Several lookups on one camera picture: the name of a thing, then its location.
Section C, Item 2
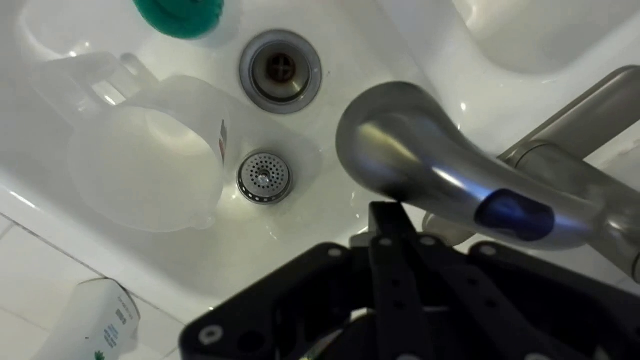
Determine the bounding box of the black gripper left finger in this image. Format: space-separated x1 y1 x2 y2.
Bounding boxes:
367 199 436 360

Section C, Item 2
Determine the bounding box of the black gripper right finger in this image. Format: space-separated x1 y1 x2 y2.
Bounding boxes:
415 232 570 360

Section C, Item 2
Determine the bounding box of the brushed metal faucet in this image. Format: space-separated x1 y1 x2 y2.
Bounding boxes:
334 64 640 286

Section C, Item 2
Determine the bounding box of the metal sink strainer basket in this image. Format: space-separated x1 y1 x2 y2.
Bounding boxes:
237 150 295 207

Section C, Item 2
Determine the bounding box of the metal sink drain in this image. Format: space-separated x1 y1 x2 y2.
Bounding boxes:
238 29 327 117

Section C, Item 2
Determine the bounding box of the white double basin sink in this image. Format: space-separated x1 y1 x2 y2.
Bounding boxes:
0 0 640 323

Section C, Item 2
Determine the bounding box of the white cylindrical bottle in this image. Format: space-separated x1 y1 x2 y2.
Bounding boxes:
32 276 142 360

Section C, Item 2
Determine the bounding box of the green cup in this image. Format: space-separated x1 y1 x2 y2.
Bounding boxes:
131 0 226 40

